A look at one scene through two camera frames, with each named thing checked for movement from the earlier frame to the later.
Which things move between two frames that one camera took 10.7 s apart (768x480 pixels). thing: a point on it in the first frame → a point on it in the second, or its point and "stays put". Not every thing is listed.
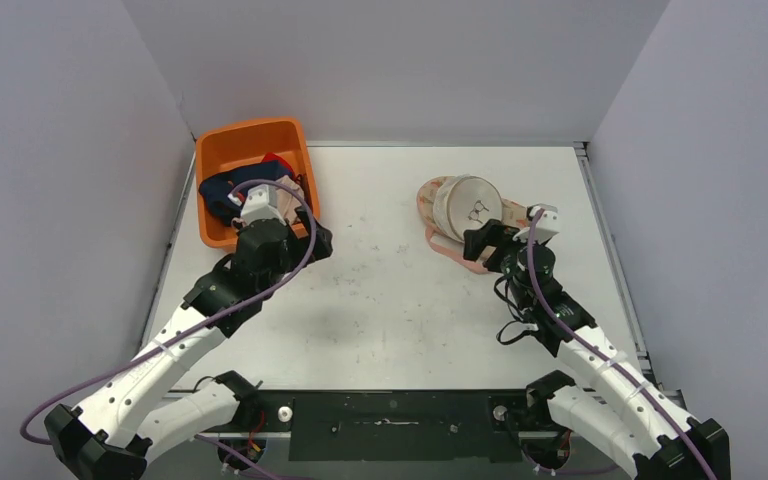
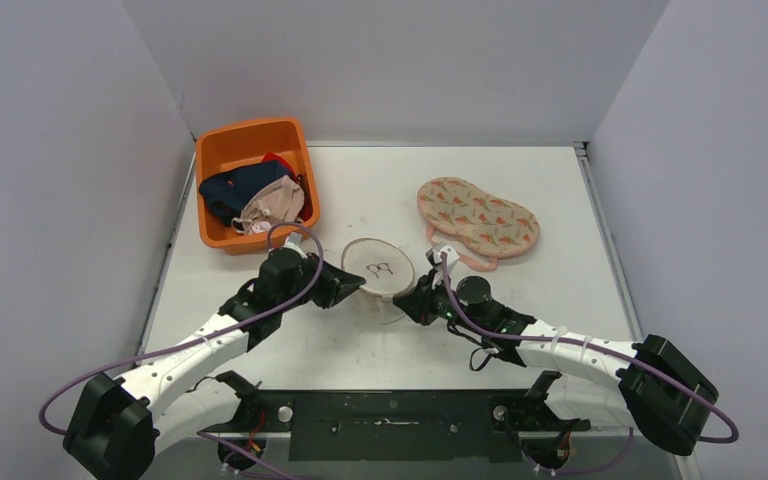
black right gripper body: [490, 244] → [425, 307]
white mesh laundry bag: [464, 200] → [388, 272]
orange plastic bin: [230, 147] stays put
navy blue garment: [218, 191] stays put
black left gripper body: [294, 252] → [309, 270]
